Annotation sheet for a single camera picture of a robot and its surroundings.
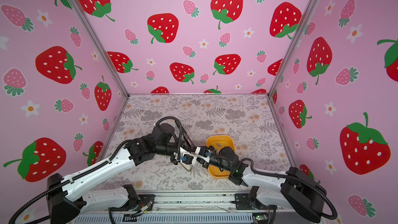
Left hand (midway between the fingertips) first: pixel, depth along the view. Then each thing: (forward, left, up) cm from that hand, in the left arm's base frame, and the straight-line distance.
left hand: (196, 149), depth 69 cm
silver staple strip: (+13, -13, -21) cm, 28 cm away
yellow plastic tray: (+14, -12, -19) cm, 26 cm away
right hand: (+2, +2, -4) cm, 5 cm away
